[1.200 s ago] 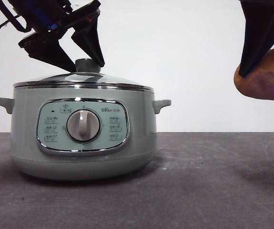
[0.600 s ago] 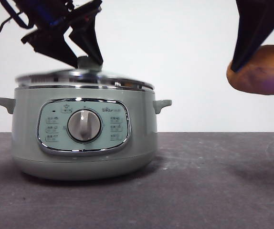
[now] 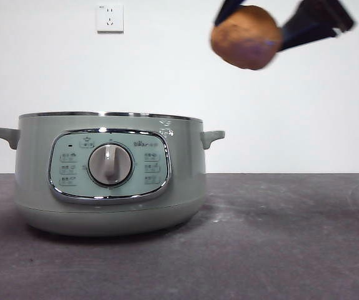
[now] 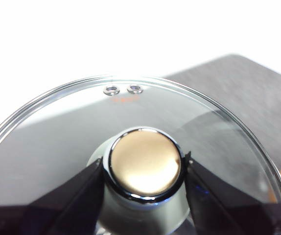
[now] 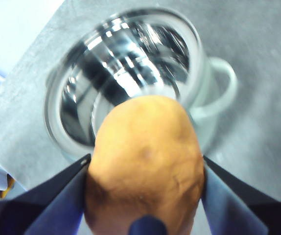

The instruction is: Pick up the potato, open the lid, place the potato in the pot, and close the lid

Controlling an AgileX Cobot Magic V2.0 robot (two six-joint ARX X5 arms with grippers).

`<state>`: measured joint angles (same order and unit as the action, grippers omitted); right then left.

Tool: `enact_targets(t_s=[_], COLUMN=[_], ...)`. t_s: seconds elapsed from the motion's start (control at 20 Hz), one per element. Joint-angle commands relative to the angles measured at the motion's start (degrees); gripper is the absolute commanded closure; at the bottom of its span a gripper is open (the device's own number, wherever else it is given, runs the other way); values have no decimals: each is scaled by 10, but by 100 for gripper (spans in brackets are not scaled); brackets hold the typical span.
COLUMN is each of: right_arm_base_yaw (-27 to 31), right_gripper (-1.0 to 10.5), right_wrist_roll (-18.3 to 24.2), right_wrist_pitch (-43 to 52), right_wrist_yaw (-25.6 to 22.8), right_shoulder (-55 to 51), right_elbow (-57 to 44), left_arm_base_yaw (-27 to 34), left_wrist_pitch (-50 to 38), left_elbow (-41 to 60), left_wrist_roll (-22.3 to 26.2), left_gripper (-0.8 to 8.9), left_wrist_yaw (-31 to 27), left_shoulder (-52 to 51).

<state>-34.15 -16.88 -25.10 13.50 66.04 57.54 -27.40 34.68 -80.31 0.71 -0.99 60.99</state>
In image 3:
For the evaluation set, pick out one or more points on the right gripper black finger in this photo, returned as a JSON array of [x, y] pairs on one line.
[[317, 22], [228, 9]]

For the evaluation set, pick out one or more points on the brown potato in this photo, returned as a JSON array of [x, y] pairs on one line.
[[245, 37]]

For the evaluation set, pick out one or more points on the sage green electric cooking pot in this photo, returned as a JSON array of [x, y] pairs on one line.
[[185, 175]]

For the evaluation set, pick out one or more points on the white wall socket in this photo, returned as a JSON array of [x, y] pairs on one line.
[[110, 18]]

